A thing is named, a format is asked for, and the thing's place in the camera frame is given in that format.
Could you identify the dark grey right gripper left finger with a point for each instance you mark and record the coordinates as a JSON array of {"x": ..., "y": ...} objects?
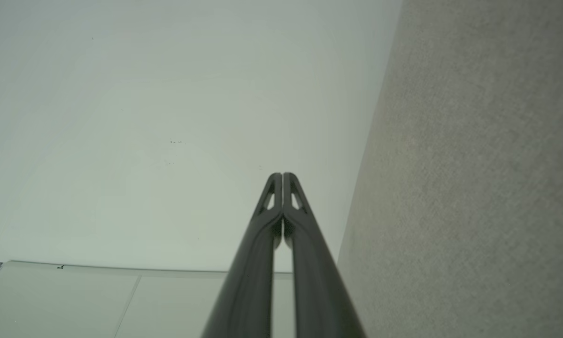
[{"x": 255, "y": 263}]

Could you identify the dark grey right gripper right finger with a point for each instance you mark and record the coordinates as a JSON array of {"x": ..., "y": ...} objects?
[{"x": 316, "y": 281}]

